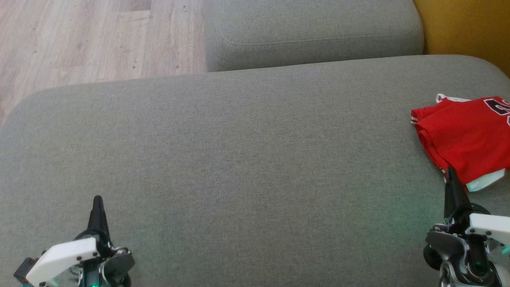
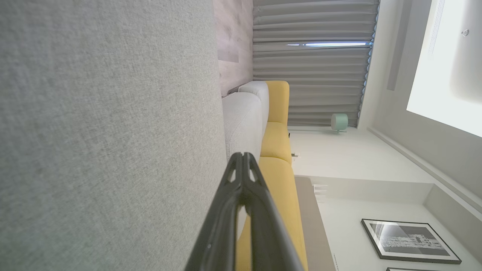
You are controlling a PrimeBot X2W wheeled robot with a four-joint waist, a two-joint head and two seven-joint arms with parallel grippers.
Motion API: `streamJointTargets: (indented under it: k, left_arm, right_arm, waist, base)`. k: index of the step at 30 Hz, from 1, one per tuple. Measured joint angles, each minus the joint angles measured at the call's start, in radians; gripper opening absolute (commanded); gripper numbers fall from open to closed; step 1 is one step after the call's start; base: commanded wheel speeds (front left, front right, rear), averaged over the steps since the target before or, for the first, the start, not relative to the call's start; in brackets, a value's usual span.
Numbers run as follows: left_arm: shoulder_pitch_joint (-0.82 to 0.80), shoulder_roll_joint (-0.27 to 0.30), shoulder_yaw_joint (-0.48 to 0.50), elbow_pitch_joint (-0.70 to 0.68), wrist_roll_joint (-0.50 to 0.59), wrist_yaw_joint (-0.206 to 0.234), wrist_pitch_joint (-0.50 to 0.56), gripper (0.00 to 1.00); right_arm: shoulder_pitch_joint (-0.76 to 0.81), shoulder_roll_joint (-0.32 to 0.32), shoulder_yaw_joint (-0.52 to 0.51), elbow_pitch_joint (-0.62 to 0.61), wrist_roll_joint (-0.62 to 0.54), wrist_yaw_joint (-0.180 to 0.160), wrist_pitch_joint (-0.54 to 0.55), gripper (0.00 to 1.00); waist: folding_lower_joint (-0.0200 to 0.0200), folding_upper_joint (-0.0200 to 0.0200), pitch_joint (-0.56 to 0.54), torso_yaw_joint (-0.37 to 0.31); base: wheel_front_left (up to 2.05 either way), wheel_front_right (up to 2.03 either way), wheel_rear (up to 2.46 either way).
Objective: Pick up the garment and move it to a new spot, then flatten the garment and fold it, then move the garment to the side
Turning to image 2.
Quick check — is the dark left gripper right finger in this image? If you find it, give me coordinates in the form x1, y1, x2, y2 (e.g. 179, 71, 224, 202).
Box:
244, 152, 304, 271

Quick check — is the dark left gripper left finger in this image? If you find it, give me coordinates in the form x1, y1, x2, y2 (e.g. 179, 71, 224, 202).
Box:
185, 152, 244, 271

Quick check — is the long yellow sofa back cushion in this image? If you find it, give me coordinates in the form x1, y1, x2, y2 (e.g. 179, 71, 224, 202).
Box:
235, 156, 308, 271

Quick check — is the short yellow sofa back cushion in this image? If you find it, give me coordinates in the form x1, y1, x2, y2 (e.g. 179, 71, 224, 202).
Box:
265, 80, 290, 123
260, 121, 293, 164

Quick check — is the grey sofa seat cushion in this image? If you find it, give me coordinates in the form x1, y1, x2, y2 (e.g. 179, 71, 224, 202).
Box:
221, 91, 264, 162
238, 81, 270, 132

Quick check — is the large grey sofa ottoman cushion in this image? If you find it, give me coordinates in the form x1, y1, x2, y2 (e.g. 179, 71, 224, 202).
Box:
0, 0, 227, 271

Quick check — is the black framed grey picture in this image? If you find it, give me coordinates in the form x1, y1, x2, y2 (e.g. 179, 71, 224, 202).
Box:
361, 218, 462, 265

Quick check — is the grey pleated curtain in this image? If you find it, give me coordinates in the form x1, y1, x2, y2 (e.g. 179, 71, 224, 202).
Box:
252, 0, 380, 128

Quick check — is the taupe low wall ledge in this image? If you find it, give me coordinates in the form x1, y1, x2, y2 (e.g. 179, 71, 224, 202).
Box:
294, 176, 336, 271

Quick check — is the white slatted wall vent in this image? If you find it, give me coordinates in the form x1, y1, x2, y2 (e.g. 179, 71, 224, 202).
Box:
312, 184, 329, 204

